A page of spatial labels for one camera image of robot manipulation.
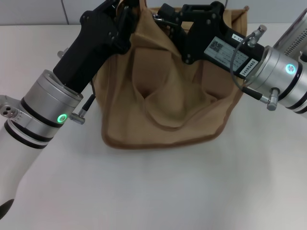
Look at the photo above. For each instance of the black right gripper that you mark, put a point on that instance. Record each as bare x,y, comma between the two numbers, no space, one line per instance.
206,36

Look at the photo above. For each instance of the white and silver left robot arm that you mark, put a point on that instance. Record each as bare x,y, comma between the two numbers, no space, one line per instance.
43,112

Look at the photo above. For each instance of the white and silver right robot arm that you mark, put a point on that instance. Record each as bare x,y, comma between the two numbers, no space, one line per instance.
283,76

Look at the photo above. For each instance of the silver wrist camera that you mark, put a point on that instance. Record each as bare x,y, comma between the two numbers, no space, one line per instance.
293,33
9,107

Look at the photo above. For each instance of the khaki canvas food bag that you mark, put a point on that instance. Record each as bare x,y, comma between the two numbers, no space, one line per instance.
168,107

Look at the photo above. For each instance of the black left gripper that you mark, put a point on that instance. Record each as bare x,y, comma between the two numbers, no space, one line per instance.
91,45

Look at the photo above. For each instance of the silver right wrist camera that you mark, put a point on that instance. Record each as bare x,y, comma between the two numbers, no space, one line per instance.
293,33

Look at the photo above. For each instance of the silver metal zipper pull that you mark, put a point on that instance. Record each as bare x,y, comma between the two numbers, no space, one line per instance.
157,17

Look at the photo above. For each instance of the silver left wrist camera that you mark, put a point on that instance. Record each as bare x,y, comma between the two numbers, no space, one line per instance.
9,107

